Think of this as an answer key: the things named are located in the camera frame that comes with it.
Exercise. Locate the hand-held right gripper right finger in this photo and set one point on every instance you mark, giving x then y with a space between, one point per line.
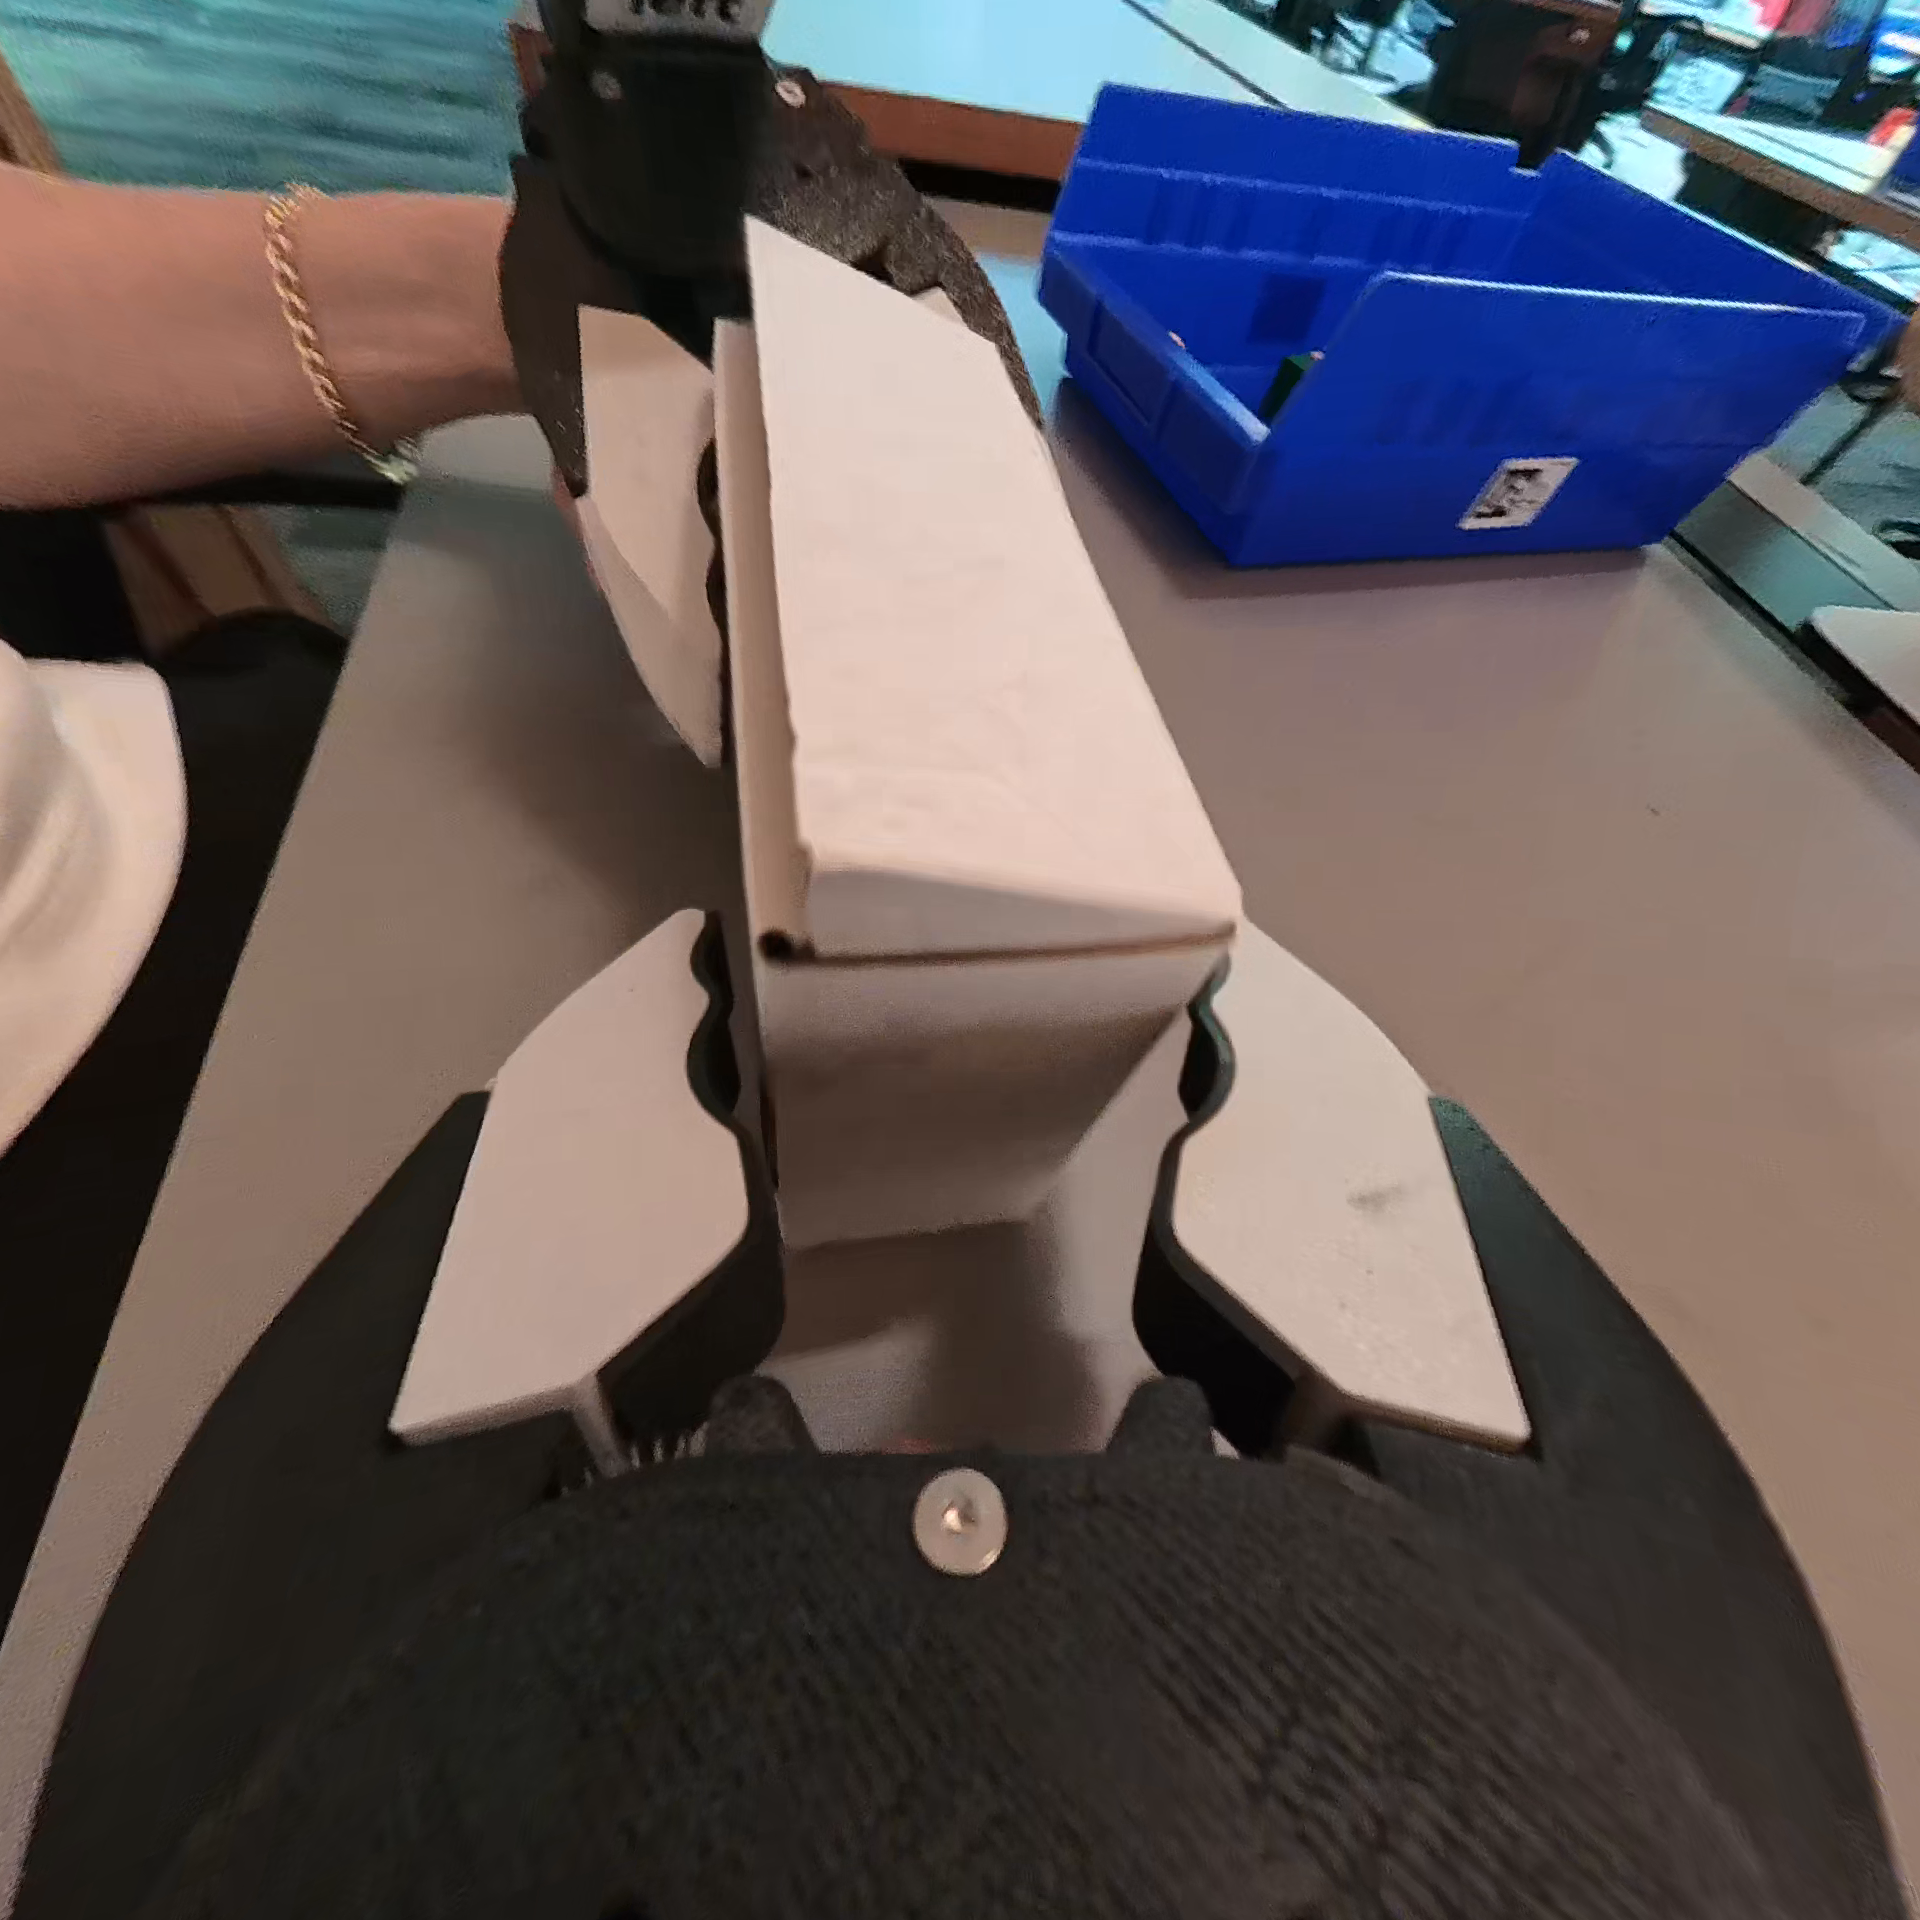
1320 1200

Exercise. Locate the green cube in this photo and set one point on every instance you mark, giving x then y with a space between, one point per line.
1294 389

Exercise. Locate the person's white shirt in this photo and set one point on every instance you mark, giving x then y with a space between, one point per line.
76 872

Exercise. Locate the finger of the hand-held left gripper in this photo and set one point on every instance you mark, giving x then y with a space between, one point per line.
645 510

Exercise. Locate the white desk with wooden edge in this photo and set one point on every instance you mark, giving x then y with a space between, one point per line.
975 59

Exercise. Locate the pale background desk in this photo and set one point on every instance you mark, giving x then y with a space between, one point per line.
1770 151

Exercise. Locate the person's black trousers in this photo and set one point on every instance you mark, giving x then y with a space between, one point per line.
89 1274

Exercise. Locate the person's left forearm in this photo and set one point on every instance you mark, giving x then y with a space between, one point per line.
135 328

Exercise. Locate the black office chair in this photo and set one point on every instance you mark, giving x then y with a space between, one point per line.
1498 76

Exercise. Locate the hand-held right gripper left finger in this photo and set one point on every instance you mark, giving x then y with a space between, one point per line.
598 1200

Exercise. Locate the blue plastic bin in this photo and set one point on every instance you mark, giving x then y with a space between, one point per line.
1423 390

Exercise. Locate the person's left hand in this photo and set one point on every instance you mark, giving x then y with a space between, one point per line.
436 300

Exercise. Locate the white cardboard box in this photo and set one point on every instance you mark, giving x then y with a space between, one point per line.
958 632

